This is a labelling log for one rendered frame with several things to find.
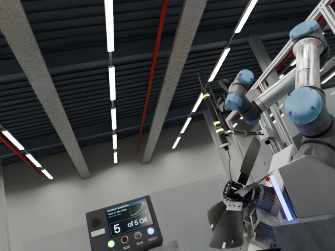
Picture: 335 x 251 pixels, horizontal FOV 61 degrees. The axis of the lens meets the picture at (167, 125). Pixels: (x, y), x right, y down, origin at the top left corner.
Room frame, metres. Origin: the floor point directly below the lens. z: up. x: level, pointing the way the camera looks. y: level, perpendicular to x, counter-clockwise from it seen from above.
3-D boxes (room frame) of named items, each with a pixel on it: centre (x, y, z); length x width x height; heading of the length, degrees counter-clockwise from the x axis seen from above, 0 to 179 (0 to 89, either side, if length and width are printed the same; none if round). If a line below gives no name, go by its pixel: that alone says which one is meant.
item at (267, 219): (1.66, -0.34, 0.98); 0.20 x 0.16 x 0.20; 104
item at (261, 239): (1.73, -0.29, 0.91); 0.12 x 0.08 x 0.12; 104
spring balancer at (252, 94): (2.25, -0.77, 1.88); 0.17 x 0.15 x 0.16; 14
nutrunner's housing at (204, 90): (1.70, -0.30, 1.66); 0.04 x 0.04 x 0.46
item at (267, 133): (2.17, -0.71, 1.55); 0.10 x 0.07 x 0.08; 139
